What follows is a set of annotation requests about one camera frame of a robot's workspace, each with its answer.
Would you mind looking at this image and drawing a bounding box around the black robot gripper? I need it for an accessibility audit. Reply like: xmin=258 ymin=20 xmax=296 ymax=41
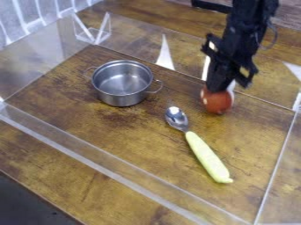
xmin=200 ymin=22 xmax=258 ymax=92

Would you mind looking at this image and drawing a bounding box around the small silver metal pot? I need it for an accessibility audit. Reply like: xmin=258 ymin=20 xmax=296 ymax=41
xmin=82 ymin=60 xmax=163 ymax=107

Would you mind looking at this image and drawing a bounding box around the clear acrylic enclosure wall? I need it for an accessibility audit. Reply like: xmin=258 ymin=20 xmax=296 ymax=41
xmin=0 ymin=102 xmax=251 ymax=225

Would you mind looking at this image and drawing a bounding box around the red brown toy mushroom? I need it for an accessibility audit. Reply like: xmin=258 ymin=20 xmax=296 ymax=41
xmin=199 ymin=81 xmax=236 ymax=115

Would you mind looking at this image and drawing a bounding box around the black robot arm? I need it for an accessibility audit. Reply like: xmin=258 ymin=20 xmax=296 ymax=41
xmin=200 ymin=0 xmax=278 ymax=92

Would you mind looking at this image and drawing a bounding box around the spoon with yellow handle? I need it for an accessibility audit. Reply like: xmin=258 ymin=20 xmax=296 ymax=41
xmin=164 ymin=106 xmax=232 ymax=184

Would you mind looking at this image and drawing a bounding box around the black bar at table edge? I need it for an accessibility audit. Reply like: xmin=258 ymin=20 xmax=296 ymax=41
xmin=189 ymin=0 xmax=231 ymax=13

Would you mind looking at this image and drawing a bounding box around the clear acrylic corner bracket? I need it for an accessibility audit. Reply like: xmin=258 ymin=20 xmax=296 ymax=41
xmin=72 ymin=12 xmax=111 ymax=45

